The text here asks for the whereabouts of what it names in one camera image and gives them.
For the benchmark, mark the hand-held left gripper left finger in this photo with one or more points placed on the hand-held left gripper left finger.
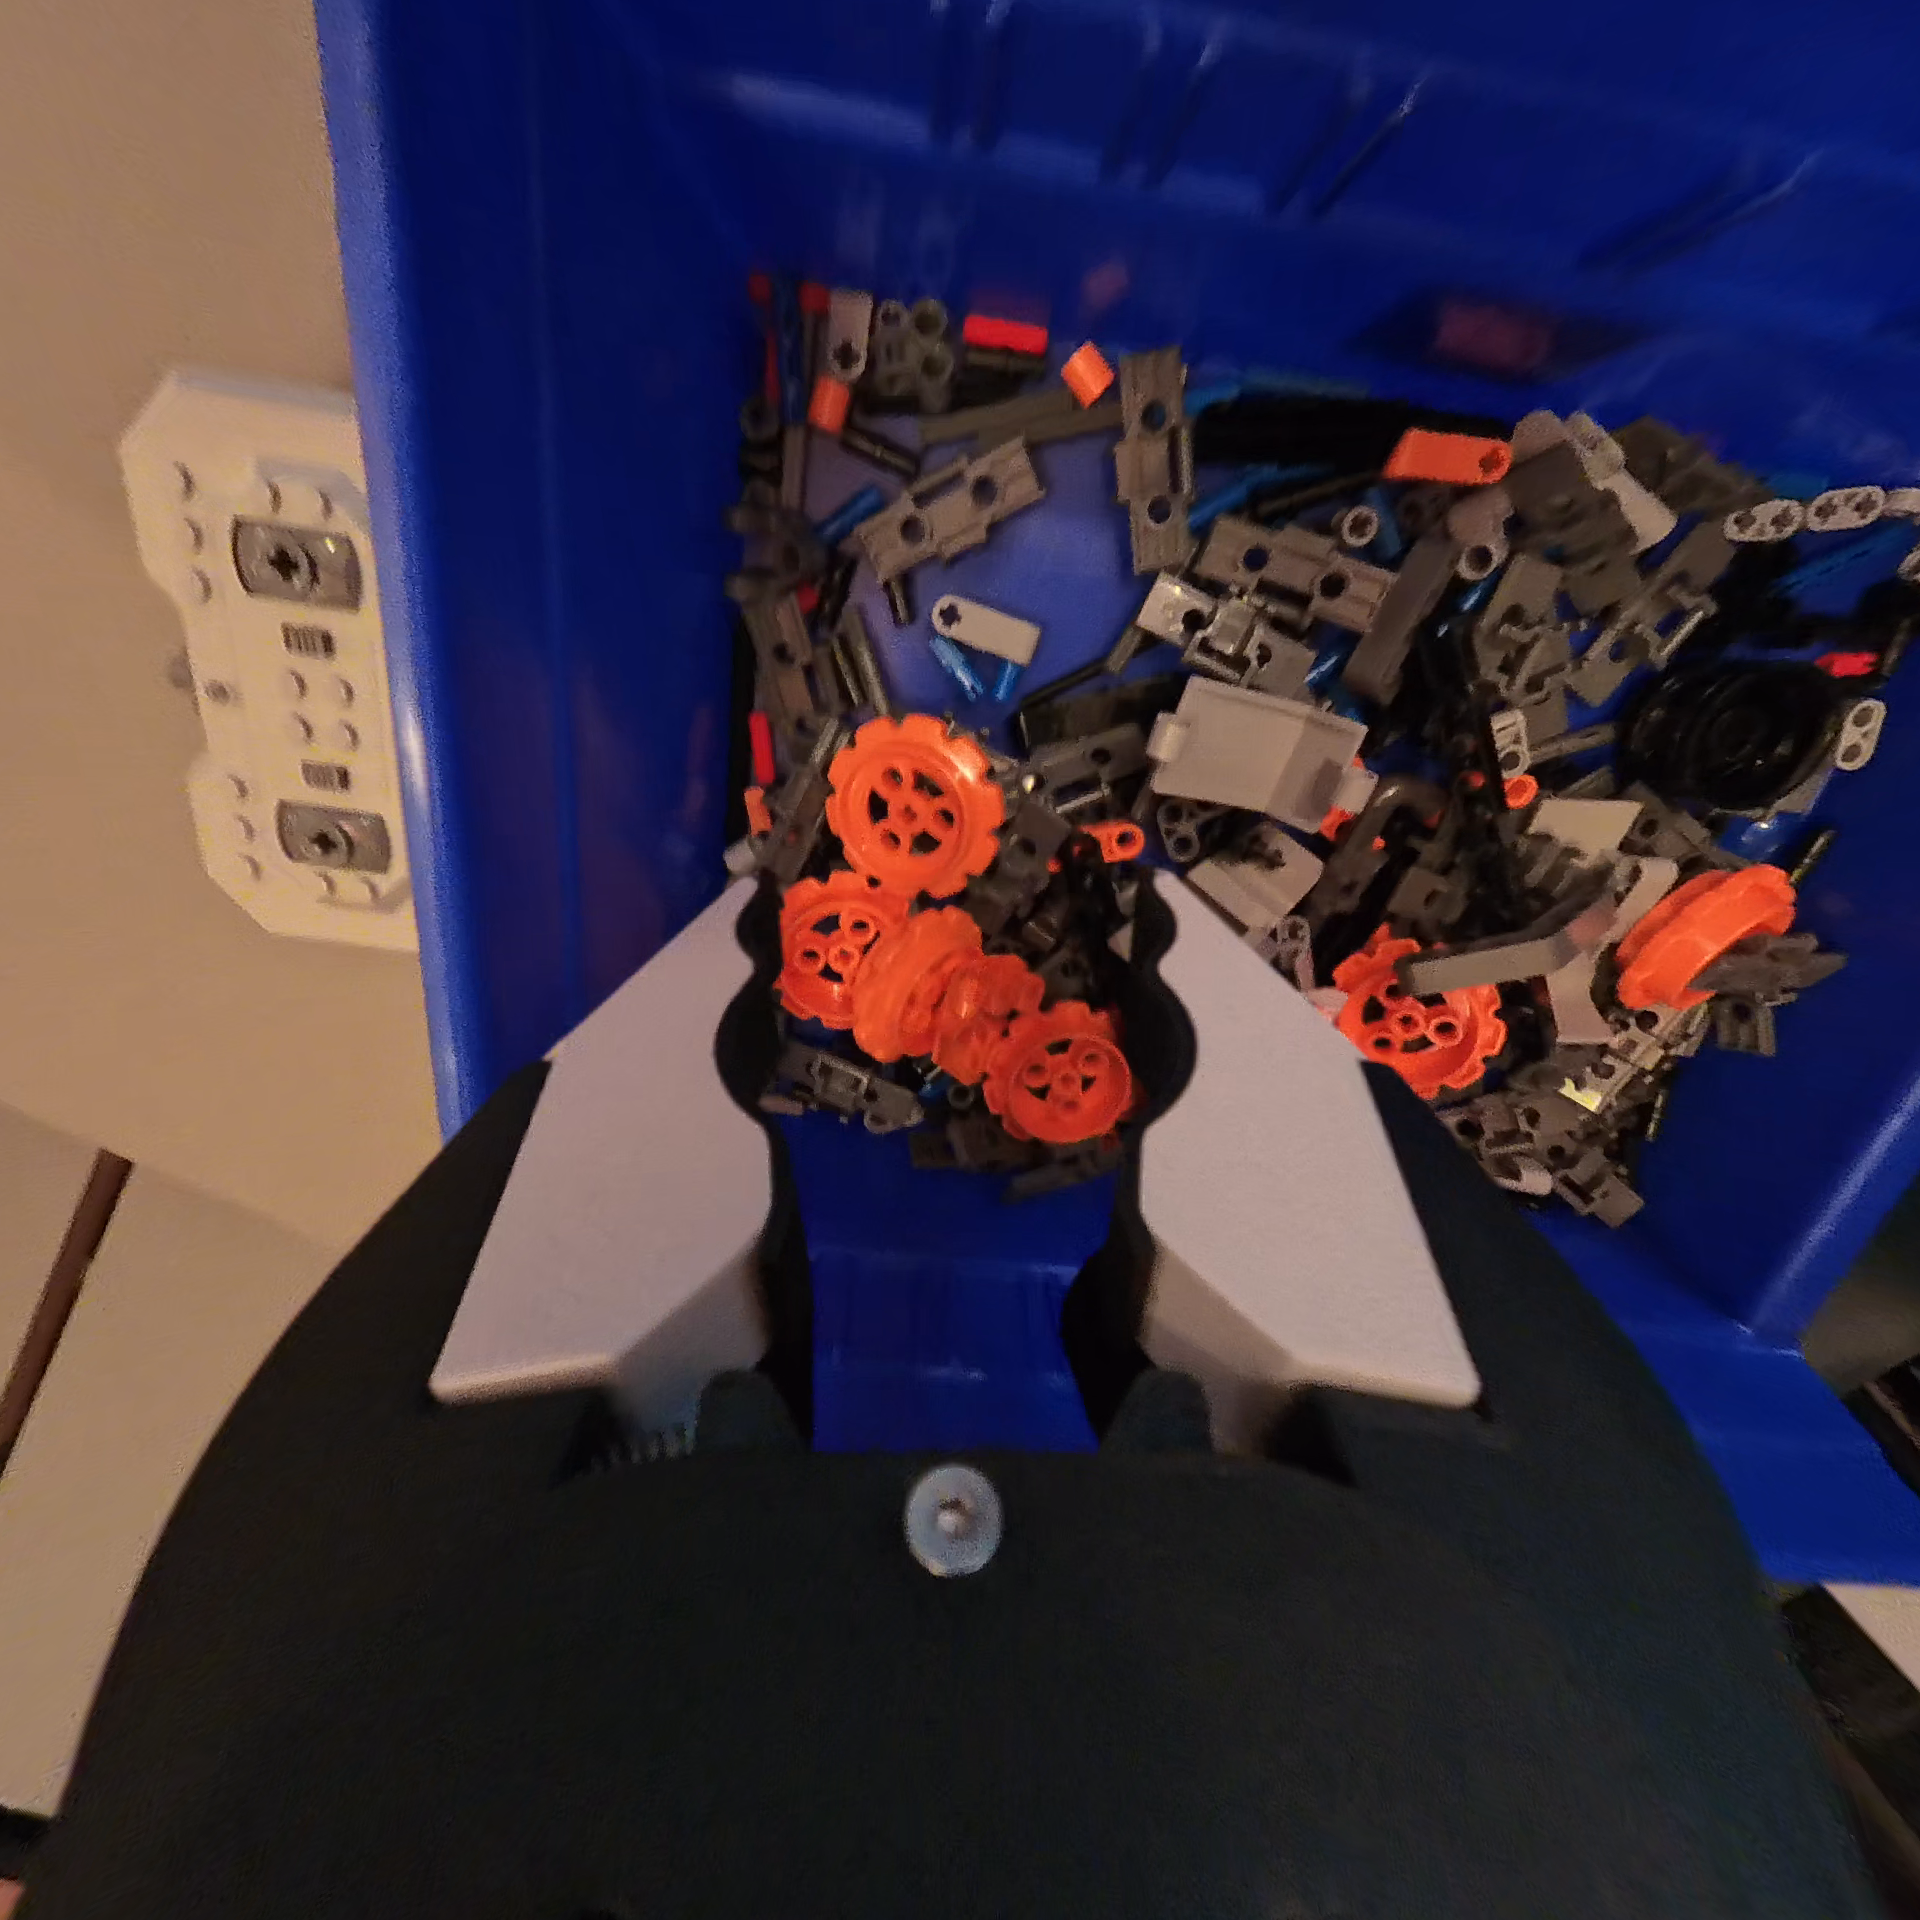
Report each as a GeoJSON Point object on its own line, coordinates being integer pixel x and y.
{"type": "Point", "coordinates": [616, 1214]}

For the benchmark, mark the blue plastic bin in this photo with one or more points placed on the blue plastic bin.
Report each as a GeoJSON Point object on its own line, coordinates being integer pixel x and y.
{"type": "Point", "coordinates": [571, 599]}

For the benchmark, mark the pile of toy building parts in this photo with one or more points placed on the pile of toy building parts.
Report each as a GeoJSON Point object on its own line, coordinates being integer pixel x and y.
{"type": "Point", "coordinates": [1277, 630]}

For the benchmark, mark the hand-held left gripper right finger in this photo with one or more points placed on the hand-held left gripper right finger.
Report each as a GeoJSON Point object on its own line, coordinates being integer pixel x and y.
{"type": "Point", "coordinates": [1306, 1214]}

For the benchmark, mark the white toy hub brick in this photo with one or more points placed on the white toy hub brick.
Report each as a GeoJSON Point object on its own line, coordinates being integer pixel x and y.
{"type": "Point", "coordinates": [226, 674]}

